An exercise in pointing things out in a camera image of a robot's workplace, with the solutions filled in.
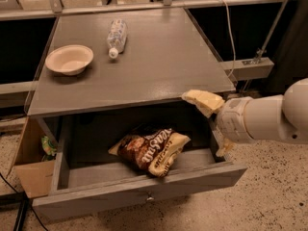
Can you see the grey cabinet counter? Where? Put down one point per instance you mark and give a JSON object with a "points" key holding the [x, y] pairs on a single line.
{"points": [[164, 56]]}

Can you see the metal frame rail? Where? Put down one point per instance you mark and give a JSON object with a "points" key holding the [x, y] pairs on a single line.
{"points": [[20, 14]]}

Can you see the dark cabinet at right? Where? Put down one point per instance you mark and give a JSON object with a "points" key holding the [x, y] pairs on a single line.
{"points": [[291, 57]]}

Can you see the cardboard box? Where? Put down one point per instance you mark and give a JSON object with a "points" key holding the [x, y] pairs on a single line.
{"points": [[35, 175]]}

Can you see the green snack packet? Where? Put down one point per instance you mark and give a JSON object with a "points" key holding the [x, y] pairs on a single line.
{"points": [[49, 149]]}

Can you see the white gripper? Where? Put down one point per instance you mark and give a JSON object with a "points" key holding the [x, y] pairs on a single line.
{"points": [[231, 118]]}

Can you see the white paper bowl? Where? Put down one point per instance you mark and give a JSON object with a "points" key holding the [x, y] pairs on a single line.
{"points": [[69, 60]]}

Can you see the grey open top drawer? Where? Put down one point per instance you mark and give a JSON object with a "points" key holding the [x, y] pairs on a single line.
{"points": [[88, 179]]}

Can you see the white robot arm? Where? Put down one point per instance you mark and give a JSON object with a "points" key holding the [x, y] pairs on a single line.
{"points": [[282, 117]]}

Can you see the clear plastic water bottle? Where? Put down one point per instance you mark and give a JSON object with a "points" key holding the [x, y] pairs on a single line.
{"points": [[117, 37]]}

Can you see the brown chip bag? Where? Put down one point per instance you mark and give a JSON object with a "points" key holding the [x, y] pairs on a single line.
{"points": [[153, 150]]}

